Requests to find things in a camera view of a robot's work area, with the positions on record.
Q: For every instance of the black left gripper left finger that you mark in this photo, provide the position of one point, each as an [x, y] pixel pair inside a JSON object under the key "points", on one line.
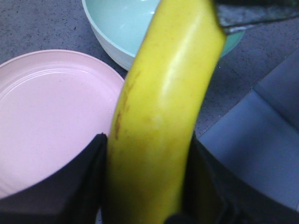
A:
{"points": [[72, 195]]}

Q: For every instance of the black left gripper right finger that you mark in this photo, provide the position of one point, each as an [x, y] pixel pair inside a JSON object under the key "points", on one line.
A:
{"points": [[214, 195]]}

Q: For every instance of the yellow banana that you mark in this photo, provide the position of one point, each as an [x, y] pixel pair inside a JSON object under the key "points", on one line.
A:
{"points": [[157, 111]]}

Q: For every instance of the pink plate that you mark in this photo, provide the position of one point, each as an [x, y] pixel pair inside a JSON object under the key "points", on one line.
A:
{"points": [[52, 104]]}

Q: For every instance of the green bowl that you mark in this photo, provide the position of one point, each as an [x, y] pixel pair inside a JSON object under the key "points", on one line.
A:
{"points": [[120, 26]]}

